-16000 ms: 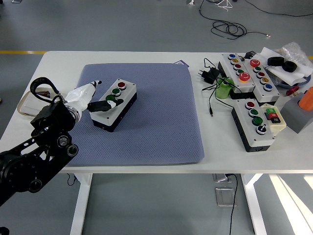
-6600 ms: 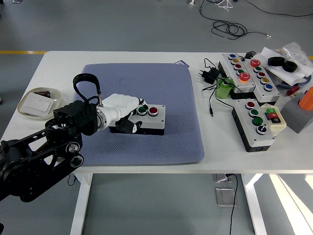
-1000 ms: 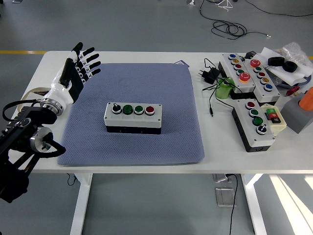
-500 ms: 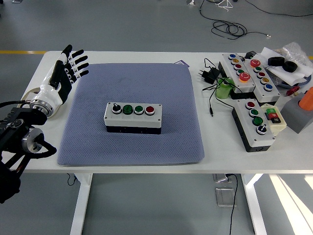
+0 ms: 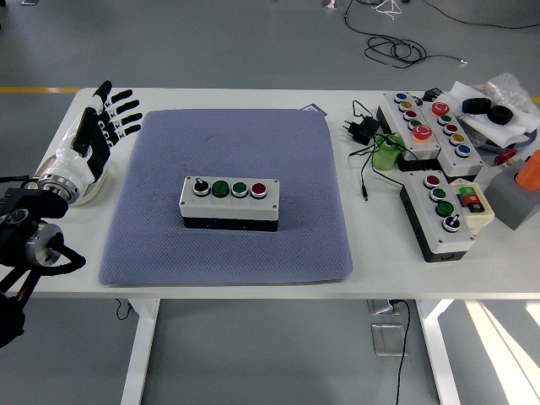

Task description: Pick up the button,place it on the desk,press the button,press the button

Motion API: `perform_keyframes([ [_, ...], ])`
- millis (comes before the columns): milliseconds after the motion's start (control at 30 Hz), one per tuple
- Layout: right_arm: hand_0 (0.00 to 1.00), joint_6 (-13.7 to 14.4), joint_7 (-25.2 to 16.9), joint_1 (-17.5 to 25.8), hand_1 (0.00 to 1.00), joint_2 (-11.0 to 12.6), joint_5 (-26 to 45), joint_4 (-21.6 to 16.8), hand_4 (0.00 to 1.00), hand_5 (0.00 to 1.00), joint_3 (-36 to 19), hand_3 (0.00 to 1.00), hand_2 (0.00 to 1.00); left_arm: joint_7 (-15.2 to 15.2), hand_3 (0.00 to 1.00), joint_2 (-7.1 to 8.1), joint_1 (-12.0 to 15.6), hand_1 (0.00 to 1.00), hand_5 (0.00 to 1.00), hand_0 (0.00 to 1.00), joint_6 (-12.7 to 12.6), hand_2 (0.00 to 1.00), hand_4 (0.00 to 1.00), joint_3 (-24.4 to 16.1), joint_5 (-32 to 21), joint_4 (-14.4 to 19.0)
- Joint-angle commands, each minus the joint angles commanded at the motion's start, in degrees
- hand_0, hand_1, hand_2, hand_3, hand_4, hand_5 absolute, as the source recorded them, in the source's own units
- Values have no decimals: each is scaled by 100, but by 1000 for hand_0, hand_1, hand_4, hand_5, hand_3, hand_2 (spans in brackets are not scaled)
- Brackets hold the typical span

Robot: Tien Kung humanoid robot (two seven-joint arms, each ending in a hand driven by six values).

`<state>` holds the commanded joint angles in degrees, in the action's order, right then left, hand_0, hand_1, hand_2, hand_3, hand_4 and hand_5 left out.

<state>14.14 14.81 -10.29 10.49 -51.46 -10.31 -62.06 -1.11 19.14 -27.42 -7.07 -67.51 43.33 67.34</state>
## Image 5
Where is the long black floor cable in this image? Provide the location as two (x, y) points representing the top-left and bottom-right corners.
(424, 0), (540, 30)

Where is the blue round plate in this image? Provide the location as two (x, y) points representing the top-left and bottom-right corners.
(476, 128), (537, 153)

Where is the black cable under table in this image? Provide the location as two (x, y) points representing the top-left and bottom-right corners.
(387, 298), (413, 405)

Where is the cream switch box green red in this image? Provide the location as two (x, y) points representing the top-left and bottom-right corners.
(447, 177), (495, 236)

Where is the orange cylinder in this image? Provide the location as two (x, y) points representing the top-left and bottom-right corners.
(513, 149), (540, 191)

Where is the coiled black floor cable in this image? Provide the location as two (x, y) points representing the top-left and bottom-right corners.
(343, 0), (468, 69)

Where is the grey four-button control box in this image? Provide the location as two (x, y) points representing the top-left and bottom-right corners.
(179, 175), (281, 232)
(398, 170), (476, 263)

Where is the grey-blue textured mat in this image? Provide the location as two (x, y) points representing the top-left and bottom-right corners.
(98, 108), (354, 288)

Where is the metal floor socket plate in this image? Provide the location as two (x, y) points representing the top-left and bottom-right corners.
(366, 299), (400, 316)
(370, 322), (409, 358)

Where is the clear bubble wrap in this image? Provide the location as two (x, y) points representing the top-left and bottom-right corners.
(474, 72), (539, 117)

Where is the black foam ring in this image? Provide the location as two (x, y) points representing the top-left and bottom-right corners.
(488, 105), (512, 126)
(461, 97), (492, 115)

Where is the black adapter cord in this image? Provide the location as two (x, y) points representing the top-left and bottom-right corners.
(348, 100), (419, 202)

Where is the short black cable loop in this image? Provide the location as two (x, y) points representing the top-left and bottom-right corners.
(114, 298), (134, 321)

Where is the five-button box with emergency stop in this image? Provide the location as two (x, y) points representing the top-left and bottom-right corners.
(375, 91), (442, 172)
(417, 93), (484, 178)

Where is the grey block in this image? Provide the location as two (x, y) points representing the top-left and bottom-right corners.
(483, 158), (540, 231)

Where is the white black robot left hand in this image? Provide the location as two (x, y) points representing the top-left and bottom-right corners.
(40, 79), (143, 191)

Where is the black power adapter plug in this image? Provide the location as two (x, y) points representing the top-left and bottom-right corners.
(340, 116), (380, 147)

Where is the white floor cord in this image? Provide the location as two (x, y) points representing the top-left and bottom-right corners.
(370, 0), (407, 20)

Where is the white table leg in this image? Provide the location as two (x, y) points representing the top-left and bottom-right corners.
(415, 298), (463, 405)
(120, 298), (161, 405)

